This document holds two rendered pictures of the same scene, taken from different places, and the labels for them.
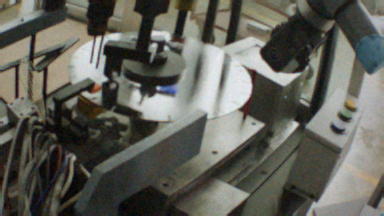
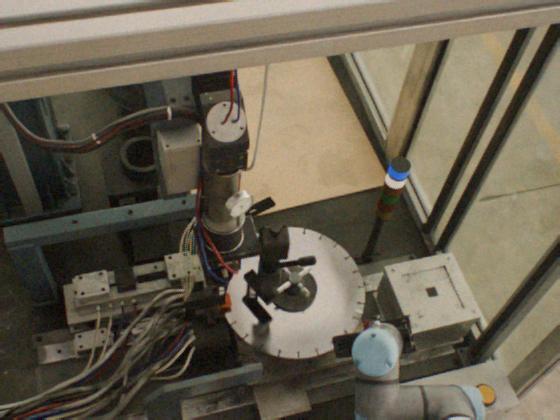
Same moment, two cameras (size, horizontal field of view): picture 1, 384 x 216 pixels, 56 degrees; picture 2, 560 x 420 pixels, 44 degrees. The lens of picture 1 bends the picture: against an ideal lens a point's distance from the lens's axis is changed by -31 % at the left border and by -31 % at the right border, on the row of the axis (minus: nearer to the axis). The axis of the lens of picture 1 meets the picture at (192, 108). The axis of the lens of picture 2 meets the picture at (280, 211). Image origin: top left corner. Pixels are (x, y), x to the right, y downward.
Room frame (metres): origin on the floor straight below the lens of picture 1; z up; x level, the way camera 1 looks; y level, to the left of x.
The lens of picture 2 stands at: (0.13, -0.33, 2.35)
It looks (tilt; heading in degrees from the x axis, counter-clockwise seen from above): 56 degrees down; 37
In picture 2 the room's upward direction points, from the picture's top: 8 degrees clockwise
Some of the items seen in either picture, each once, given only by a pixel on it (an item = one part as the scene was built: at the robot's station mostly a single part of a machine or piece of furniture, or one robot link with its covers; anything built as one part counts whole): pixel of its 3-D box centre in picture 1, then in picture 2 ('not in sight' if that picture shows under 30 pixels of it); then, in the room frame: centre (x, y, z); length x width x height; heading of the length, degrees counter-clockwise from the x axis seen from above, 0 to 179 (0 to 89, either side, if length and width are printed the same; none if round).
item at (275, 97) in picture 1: (261, 88); (424, 305); (1.01, -0.14, 0.82); 0.18 x 0.18 x 0.15; 60
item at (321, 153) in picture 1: (331, 141); (443, 407); (0.84, -0.33, 0.82); 0.28 x 0.11 x 0.15; 150
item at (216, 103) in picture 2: not in sight; (205, 103); (0.68, 0.28, 1.45); 0.35 x 0.07 x 0.28; 60
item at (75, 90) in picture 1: (74, 106); (207, 308); (0.58, 0.17, 0.95); 0.10 x 0.03 x 0.07; 150
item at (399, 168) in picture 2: not in sight; (399, 168); (1.05, 0.06, 1.14); 0.05 x 0.04 x 0.03; 60
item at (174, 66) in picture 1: (153, 59); (293, 286); (0.75, 0.08, 0.96); 0.11 x 0.11 x 0.03
